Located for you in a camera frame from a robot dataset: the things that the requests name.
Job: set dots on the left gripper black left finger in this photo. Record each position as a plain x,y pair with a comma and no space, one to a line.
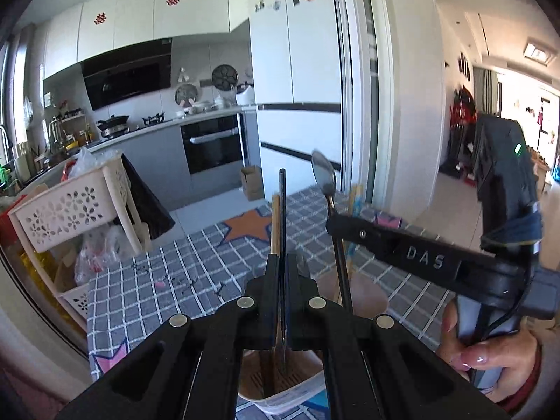
187,369

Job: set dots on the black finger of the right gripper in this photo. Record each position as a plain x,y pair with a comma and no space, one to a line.
378,240

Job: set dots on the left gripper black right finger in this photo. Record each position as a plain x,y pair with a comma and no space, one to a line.
375,369

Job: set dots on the dark translucent plastic spoon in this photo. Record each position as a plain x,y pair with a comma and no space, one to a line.
325,178

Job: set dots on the black chopstick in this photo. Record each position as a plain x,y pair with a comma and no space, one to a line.
282,346

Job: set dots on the long bamboo chopstick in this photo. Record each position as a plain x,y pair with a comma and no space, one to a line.
276,227

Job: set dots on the chrome kitchen faucet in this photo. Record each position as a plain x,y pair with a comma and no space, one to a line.
7,145

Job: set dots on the person's right hand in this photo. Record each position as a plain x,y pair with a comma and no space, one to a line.
518,356

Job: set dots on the pink plastic utensil holder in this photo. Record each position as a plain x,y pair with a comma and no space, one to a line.
303,379

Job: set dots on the grey checked tablecloth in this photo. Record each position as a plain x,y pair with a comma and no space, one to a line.
194,271

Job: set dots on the black hanging apron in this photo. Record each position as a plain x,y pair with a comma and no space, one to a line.
150,210

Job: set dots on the cardboard box on floor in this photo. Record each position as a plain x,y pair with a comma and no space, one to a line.
252,184

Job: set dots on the white plastic storage trolley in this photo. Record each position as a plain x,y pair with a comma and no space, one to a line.
48,218

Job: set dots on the black built-in oven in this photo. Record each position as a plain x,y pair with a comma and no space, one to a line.
214,142

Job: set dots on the black wok on stove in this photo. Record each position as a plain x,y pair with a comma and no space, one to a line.
112,126

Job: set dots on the white refrigerator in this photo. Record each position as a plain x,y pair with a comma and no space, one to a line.
298,88

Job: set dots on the black range hood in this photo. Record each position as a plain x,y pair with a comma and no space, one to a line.
127,72

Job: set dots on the white upper cabinets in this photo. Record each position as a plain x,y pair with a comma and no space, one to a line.
98,26

